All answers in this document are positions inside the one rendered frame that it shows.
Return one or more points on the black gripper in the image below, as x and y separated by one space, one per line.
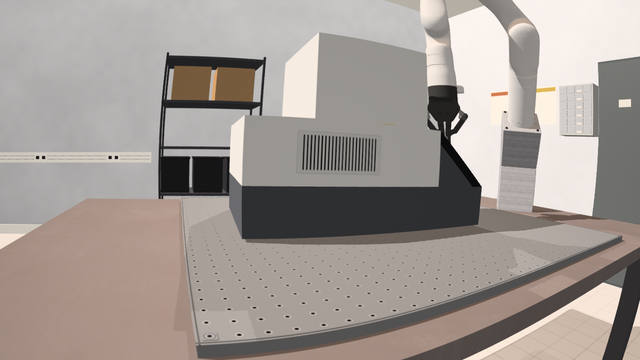
444 107

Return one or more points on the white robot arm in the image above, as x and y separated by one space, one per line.
524 53

